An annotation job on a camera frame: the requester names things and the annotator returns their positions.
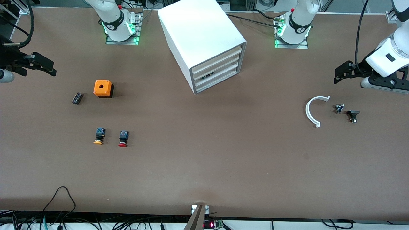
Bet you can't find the grey plastic compartment tray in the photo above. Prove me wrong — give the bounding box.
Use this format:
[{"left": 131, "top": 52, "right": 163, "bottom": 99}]
[{"left": 158, "top": 0, "right": 247, "bottom": 95}]

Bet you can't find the circuit board with red LED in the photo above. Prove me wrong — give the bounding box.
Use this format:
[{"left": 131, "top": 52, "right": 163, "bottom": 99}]
[{"left": 204, "top": 219, "right": 225, "bottom": 230}]

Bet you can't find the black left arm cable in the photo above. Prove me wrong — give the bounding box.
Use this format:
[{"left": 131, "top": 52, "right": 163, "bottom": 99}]
[{"left": 354, "top": 0, "right": 370, "bottom": 74}]

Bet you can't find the orange button box black base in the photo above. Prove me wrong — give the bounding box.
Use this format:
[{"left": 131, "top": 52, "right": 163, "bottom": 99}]
[{"left": 93, "top": 80, "right": 114, "bottom": 99}]

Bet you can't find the black push switch component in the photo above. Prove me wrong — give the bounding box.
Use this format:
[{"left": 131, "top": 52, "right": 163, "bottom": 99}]
[{"left": 346, "top": 110, "right": 361, "bottom": 124}]

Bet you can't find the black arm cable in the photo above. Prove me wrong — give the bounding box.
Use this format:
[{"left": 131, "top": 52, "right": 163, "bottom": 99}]
[
  {"left": 0, "top": 0, "right": 35, "bottom": 49},
  {"left": 354, "top": 0, "right": 370, "bottom": 74}
]

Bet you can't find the white plastic half ring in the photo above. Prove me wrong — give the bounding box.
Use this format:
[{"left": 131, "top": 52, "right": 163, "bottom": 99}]
[{"left": 305, "top": 96, "right": 331, "bottom": 128}]

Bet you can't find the black looped cable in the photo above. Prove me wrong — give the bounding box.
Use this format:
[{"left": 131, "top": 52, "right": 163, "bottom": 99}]
[{"left": 42, "top": 186, "right": 77, "bottom": 221}]

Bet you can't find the aluminium frame profile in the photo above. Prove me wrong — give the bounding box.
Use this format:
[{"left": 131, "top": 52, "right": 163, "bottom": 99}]
[
  {"left": 0, "top": 0, "right": 30, "bottom": 15},
  {"left": 385, "top": 9, "right": 399, "bottom": 23}
]

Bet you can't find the aluminium arm base plate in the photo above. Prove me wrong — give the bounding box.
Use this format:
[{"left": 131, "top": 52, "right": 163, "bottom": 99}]
[
  {"left": 105, "top": 8, "right": 143, "bottom": 45},
  {"left": 274, "top": 15, "right": 309, "bottom": 50}
]

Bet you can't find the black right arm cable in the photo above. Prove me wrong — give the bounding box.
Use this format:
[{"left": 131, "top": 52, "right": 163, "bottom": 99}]
[{"left": 0, "top": 0, "right": 35, "bottom": 49}]

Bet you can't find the black cable under table edge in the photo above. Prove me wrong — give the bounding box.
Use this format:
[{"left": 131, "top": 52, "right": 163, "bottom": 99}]
[{"left": 320, "top": 218, "right": 354, "bottom": 230}]

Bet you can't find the yellow mushroom push button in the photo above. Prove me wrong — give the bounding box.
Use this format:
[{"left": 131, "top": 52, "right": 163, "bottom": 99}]
[{"left": 93, "top": 127, "right": 107, "bottom": 145}]

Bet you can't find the black cable behind cabinet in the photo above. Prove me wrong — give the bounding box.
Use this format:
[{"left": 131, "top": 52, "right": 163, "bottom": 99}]
[{"left": 225, "top": 12, "right": 283, "bottom": 28}]

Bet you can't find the red mushroom push button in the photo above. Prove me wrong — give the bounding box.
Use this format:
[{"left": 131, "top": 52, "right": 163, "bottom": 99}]
[{"left": 118, "top": 130, "right": 129, "bottom": 148}]

